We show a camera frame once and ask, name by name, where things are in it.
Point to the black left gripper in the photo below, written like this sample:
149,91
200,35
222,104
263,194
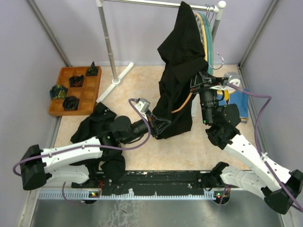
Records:
157,125

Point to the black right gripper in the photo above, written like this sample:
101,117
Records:
202,81

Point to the orange hanger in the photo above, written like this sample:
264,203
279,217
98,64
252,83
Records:
190,94

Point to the black t-shirt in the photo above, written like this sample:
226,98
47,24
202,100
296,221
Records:
184,56

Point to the black button-up shirt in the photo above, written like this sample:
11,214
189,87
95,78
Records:
111,165

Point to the white clothes rack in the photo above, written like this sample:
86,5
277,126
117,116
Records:
217,10

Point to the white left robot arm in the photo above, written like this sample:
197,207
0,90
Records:
51,165

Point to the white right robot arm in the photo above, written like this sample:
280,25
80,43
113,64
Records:
276,185

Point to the blue yellow folded shirt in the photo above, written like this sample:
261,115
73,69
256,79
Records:
235,97

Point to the green hanger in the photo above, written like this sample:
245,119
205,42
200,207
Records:
209,43

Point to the yellow hanger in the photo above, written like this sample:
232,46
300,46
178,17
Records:
202,34

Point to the wooden compartment tray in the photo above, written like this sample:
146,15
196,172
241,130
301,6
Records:
86,94

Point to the dark green pointed cloth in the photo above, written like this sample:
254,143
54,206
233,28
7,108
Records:
92,70

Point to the rolled black tie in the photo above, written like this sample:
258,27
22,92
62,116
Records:
71,103

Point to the dark orange patterned cloth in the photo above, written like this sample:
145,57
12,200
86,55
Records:
76,81

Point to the green floral folded cloth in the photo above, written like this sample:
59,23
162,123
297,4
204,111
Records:
58,92

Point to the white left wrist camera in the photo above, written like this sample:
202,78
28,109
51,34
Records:
142,105

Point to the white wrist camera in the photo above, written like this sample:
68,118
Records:
142,105
221,83

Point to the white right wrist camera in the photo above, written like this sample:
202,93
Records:
221,83

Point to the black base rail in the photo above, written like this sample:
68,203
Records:
161,183

